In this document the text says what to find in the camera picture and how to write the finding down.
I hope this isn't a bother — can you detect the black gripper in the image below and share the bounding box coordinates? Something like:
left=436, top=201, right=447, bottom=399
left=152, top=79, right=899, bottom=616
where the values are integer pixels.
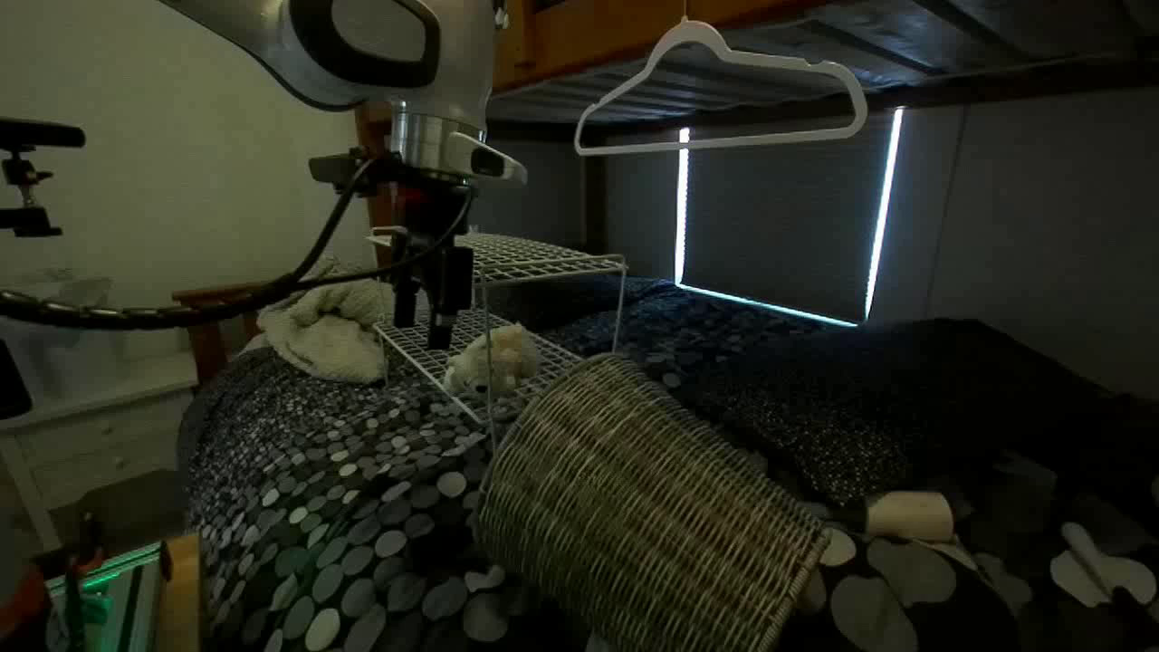
left=386, top=179, right=480, bottom=356

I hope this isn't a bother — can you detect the white drawer cabinet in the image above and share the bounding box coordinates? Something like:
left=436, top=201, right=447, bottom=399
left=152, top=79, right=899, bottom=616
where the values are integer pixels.
left=0, top=348, right=203, bottom=559

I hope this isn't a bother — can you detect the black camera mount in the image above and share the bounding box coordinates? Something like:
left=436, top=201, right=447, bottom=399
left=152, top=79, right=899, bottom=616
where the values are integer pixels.
left=0, top=115, right=89, bottom=243

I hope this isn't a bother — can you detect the white clothes hanger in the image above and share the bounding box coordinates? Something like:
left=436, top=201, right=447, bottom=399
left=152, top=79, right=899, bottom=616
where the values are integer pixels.
left=572, top=16, right=872, bottom=159

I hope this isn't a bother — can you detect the wooden bunk bed frame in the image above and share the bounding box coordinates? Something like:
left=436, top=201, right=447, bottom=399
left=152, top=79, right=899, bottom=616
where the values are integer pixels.
left=173, top=0, right=1159, bottom=389

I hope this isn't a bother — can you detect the white cloth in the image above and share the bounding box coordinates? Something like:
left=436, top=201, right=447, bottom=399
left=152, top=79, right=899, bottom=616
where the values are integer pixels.
left=864, top=485, right=972, bottom=574

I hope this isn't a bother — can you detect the cream plush toy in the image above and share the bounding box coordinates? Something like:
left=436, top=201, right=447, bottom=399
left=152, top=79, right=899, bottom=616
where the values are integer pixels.
left=437, top=321, right=543, bottom=396

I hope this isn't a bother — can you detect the green lit clear box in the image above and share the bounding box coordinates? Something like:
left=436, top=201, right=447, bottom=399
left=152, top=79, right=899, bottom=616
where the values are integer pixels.
left=45, top=539, right=165, bottom=652

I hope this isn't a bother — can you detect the black sleeved cable bundle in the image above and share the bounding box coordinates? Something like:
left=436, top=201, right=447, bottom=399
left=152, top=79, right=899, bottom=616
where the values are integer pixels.
left=0, top=150, right=480, bottom=338

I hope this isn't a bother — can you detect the grey window blind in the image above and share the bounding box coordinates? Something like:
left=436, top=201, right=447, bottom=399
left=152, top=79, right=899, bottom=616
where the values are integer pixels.
left=675, top=105, right=907, bottom=333

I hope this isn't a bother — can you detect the woven wicker basket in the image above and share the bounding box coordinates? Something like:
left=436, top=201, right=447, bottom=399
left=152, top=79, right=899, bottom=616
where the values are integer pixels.
left=468, top=351, right=837, bottom=652

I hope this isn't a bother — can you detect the cream crumpled towel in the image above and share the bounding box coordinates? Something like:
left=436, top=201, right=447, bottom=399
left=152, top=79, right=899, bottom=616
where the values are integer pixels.
left=255, top=279, right=401, bottom=389

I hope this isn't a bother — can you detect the white wire shoe rack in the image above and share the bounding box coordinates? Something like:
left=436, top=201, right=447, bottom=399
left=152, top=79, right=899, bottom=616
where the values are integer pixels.
left=366, top=228, right=631, bottom=426

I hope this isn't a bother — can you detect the light wooden plank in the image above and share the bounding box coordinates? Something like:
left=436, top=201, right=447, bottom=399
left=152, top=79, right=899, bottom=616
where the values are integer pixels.
left=155, top=528, right=203, bottom=652

